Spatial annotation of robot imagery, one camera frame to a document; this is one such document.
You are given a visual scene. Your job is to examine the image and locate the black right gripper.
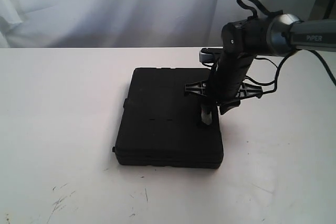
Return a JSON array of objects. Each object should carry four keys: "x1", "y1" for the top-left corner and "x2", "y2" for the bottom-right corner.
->
[{"x1": 184, "y1": 52, "x2": 263, "y2": 126}]

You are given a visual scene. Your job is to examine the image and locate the black plastic tool case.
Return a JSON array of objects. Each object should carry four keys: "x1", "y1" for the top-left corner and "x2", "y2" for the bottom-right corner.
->
[{"x1": 112, "y1": 68, "x2": 224, "y2": 169}]

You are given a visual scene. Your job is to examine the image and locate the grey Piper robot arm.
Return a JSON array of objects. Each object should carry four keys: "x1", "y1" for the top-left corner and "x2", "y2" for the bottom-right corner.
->
[{"x1": 184, "y1": 14, "x2": 335, "y2": 125}]

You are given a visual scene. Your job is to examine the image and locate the white backdrop curtain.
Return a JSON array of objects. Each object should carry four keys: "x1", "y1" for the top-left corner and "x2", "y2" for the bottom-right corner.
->
[{"x1": 1, "y1": 0, "x2": 315, "y2": 48}]

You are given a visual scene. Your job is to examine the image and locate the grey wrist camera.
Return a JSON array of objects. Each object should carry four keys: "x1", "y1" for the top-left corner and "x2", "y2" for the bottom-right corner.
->
[{"x1": 199, "y1": 48, "x2": 224, "y2": 64}]

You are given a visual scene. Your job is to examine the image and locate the black cable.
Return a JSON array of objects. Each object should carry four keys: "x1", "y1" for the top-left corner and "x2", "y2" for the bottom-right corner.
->
[{"x1": 236, "y1": 0, "x2": 336, "y2": 96}]

